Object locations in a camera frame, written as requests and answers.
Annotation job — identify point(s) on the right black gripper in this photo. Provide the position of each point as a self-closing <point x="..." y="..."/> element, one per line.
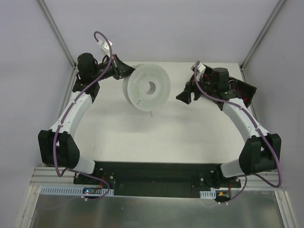
<point x="193" y="90"/>

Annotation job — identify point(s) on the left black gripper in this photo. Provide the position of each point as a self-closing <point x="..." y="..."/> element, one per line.
<point x="119" y="70"/>

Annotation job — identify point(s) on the grey plastic spool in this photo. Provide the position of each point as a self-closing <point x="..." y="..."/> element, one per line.
<point x="148" y="87"/>

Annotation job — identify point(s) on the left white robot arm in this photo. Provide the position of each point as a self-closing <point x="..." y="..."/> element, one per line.
<point x="57" y="145"/>

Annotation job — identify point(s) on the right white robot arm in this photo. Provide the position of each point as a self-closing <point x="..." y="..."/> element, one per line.
<point x="261" y="151"/>

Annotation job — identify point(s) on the black three-compartment bin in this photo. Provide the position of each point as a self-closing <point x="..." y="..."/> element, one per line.
<point x="217" y="83"/>

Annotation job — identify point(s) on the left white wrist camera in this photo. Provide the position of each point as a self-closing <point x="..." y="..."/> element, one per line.
<point x="105" y="46"/>

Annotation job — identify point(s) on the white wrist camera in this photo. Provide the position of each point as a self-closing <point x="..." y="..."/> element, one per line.
<point x="199" y="69"/>
<point x="105" y="46"/>

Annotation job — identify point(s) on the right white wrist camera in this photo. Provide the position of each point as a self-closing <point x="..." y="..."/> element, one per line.
<point x="199" y="69"/>

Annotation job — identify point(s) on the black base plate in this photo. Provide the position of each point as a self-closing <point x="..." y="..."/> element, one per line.
<point x="146" y="179"/>

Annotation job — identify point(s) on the right white cable duct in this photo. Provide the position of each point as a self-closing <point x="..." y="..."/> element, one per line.
<point x="211" y="194"/>

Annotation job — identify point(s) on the white cable duct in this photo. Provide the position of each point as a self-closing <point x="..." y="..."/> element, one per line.
<point x="211" y="194"/>
<point x="75" y="191"/>

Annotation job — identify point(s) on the aluminium frame rail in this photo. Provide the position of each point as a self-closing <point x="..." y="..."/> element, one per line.
<point x="47" y="176"/>

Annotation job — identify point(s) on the left white cable duct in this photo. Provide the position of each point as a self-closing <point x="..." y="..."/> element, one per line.
<point x="75" y="191"/>

